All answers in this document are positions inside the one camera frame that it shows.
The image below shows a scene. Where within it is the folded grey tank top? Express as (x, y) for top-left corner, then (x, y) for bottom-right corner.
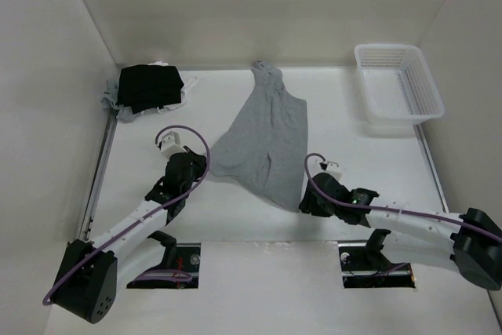
(100, 79), (136, 123)

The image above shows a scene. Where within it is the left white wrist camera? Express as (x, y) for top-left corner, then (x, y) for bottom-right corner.
(158, 131), (186, 159)

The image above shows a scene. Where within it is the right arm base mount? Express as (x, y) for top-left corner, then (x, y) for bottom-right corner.
(338, 230), (415, 289)

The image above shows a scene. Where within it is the folded white tank top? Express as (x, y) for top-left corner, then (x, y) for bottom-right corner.
(142, 61), (198, 114)

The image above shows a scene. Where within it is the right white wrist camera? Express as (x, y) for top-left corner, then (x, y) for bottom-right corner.
(319, 161), (342, 180)

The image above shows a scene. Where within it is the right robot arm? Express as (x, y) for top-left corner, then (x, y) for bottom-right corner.
(299, 173), (501, 291)

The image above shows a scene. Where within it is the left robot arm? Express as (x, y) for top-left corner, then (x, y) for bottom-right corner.
(42, 149), (208, 324)

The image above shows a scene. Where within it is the folded black tank top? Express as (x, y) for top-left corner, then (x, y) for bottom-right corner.
(116, 64), (184, 114)

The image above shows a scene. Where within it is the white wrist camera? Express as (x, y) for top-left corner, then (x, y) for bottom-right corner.
(158, 131), (186, 159)
(319, 161), (342, 180)

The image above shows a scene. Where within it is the grey tank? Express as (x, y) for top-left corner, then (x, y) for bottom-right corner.
(100, 79), (136, 123)
(210, 60), (308, 212)

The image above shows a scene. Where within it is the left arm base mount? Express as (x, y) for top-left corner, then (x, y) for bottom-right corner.
(125, 231), (202, 289)

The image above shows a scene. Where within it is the white plastic basket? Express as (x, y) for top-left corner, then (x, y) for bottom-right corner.
(354, 43), (445, 126)

